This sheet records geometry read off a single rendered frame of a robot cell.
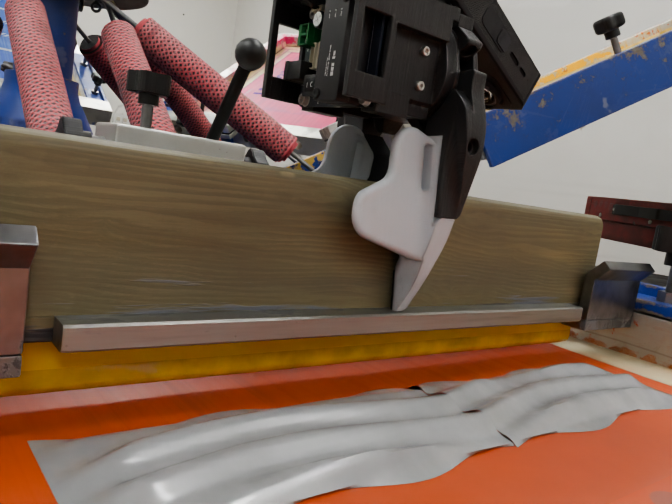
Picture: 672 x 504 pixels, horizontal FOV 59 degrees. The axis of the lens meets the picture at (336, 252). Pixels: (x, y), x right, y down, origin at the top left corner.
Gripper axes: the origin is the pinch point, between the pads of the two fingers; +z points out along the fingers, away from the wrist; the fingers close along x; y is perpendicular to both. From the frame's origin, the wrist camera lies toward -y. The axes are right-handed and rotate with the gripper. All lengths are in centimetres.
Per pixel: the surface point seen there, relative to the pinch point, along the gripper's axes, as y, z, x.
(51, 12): 1, -24, -81
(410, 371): -2.3, 5.3, 1.1
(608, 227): -103, -2, -41
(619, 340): -25.1, 4.6, 2.0
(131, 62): -5, -16, -59
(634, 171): -200, -22, -85
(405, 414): 3.6, 4.8, 6.5
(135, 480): 16.4, 4.4, 8.0
